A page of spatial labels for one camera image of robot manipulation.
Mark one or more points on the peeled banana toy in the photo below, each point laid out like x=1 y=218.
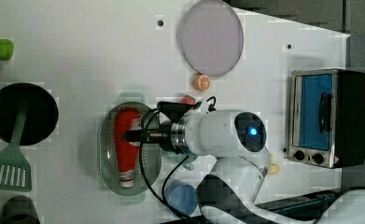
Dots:
x=273 y=168

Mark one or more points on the red plush ketchup bottle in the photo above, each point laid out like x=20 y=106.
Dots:
x=126 y=120

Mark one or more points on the green cup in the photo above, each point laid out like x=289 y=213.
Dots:
x=177 y=158

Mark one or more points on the orange slice toy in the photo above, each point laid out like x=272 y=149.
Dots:
x=202 y=83

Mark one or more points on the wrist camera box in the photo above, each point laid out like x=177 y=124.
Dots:
x=175 y=111

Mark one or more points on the silver toaster oven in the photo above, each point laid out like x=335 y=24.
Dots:
x=327 y=118

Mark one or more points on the green slotted spatula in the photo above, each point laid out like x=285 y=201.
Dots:
x=15 y=170

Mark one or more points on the blue cup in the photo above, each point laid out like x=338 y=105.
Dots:
x=182 y=196

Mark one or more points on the strawberry toy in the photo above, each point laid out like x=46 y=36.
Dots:
x=188 y=100

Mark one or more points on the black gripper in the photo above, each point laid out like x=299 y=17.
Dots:
x=160 y=136

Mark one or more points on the black pan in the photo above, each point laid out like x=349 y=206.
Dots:
x=42 y=113

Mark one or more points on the green pepper toy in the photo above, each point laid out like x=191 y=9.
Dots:
x=6 y=49

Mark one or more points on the lilac round plate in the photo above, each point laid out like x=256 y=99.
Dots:
x=212 y=37

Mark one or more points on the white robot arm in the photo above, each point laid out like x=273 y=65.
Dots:
x=237 y=139

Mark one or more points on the green perforated strainer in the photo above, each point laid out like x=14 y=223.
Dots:
x=107 y=158

